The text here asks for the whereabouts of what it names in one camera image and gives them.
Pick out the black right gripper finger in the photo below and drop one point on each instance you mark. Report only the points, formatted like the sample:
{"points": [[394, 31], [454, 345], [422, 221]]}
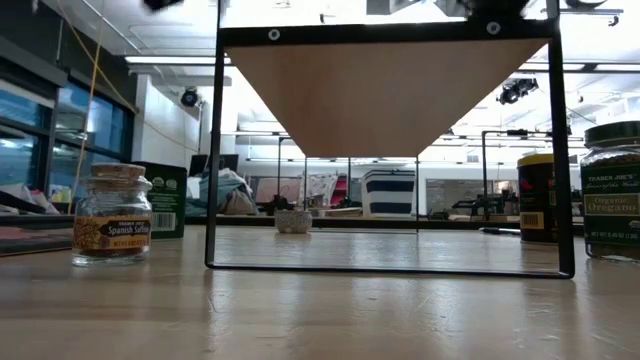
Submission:
{"points": [[495, 7]]}

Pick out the black-framed wooden shelf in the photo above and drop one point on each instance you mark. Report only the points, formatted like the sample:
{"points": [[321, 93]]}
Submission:
{"points": [[380, 100]]}

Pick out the green spice tin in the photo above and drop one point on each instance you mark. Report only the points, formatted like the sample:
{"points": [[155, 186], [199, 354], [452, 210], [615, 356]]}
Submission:
{"points": [[170, 200]]}

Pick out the yellow-lidded black spice canister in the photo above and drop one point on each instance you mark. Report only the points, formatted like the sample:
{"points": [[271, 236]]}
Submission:
{"points": [[535, 200]]}

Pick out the green-lidded oregano glass jar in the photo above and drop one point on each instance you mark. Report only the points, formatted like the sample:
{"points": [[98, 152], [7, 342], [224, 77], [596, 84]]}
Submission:
{"points": [[612, 200]]}

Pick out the cork-lidded saffron glass jar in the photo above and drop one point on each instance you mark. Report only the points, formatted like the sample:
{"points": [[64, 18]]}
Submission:
{"points": [[112, 240]]}

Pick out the long ceiling light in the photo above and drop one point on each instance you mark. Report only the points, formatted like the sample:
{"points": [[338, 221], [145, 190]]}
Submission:
{"points": [[170, 59]]}

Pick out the black ceiling track light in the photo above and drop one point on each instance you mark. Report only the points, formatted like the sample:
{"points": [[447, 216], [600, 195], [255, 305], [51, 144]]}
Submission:
{"points": [[515, 91]]}

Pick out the grey ceiling box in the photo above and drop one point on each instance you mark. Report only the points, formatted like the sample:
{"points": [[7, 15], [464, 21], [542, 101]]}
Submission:
{"points": [[385, 6]]}

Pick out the black ceiling fixture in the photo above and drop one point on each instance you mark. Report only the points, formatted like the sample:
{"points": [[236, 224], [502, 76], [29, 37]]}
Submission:
{"points": [[614, 21]]}

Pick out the dark computer monitor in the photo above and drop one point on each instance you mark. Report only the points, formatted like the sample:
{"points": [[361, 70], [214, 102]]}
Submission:
{"points": [[197, 164]]}

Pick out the distant black robot workstation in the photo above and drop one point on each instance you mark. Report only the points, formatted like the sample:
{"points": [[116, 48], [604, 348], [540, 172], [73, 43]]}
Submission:
{"points": [[492, 205]]}

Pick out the teal and white cloth pile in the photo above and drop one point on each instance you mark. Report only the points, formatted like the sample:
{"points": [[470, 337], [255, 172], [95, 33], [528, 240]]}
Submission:
{"points": [[232, 195]]}

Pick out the white navy striped bin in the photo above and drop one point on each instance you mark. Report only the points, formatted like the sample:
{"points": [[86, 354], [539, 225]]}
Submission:
{"points": [[387, 192]]}

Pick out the black pen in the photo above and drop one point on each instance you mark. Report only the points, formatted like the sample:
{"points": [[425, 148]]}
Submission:
{"points": [[500, 231]]}

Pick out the white pink clutter pile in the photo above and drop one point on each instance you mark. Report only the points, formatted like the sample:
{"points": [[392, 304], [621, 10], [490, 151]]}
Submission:
{"points": [[25, 200]]}

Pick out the white patterned bag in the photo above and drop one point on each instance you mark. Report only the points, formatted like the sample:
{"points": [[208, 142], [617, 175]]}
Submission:
{"points": [[320, 187]]}

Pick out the small speckled ceramic bowl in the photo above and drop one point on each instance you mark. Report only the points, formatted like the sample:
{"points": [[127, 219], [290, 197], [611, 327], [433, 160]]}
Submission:
{"points": [[293, 222]]}

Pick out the dark flat pad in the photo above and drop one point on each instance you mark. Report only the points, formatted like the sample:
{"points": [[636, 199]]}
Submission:
{"points": [[30, 242]]}

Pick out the black metal stand frame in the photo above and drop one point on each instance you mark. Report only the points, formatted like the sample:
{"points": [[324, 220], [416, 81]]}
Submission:
{"points": [[484, 175]]}

